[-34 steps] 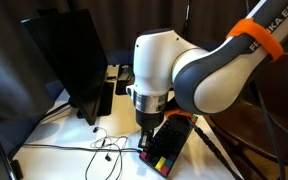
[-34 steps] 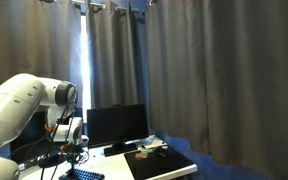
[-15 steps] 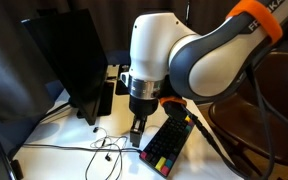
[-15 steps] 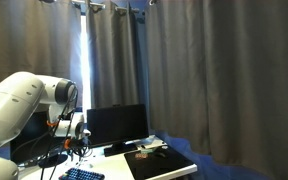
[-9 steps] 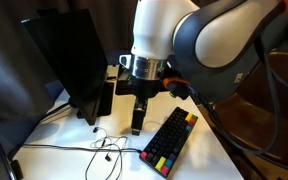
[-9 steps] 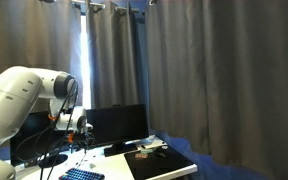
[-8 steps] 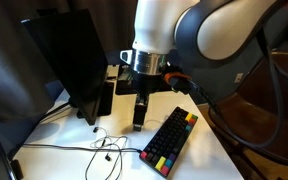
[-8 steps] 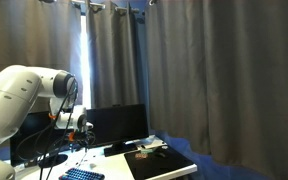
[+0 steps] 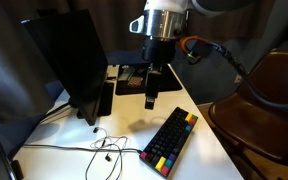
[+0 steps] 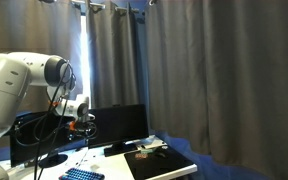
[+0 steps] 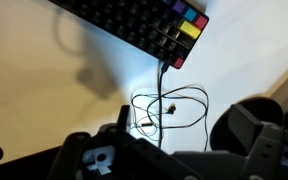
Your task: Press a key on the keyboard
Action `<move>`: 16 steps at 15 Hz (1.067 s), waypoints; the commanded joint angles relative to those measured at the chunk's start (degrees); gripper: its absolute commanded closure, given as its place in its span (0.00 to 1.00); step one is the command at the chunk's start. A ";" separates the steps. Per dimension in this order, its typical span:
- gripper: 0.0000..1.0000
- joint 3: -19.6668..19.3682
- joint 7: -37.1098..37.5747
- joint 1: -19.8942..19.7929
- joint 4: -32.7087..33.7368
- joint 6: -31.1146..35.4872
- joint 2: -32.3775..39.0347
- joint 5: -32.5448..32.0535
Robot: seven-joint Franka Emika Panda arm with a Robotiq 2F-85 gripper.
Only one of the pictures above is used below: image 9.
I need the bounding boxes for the pale green packet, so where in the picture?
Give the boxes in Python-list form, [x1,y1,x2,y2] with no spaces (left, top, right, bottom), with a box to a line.
[117,64,135,82]

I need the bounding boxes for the black mouse pad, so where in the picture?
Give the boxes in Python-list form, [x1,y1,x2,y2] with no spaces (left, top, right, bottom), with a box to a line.
[114,61,183,96]

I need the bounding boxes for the black wired earphones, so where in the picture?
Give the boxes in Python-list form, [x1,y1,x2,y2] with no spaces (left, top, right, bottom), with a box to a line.
[84,126,129,180]

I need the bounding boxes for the small checkered card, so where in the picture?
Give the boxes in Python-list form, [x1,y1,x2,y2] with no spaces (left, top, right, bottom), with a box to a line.
[127,76,144,88]

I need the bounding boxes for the black keyboard with coloured keys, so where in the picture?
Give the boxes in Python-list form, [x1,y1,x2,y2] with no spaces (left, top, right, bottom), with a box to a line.
[139,106,199,178]

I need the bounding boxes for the brown folding chair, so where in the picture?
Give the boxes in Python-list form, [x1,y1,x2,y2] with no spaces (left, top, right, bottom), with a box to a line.
[207,49,288,180]

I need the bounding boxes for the black monitor stand base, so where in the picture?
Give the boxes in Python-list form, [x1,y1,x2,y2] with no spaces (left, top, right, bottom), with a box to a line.
[68,81,115,120]

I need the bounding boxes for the black keyboard cable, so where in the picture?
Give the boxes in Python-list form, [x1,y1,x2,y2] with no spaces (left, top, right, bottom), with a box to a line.
[22,143,144,155]

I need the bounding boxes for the black computer monitor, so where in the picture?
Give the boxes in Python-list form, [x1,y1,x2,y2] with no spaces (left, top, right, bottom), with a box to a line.
[21,8,109,127]

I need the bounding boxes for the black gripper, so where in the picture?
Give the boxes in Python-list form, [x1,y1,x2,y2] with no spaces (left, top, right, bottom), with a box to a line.
[142,37,177,110]

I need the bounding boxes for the black monitor cable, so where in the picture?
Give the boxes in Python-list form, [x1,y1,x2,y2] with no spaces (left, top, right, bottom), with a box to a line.
[39,101,79,124]

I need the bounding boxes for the orange cable loop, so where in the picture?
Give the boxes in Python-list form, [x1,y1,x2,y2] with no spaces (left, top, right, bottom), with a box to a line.
[179,35,212,65]

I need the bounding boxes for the blue black cable bundle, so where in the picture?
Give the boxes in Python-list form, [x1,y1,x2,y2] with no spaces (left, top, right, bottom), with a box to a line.
[210,41,288,110]

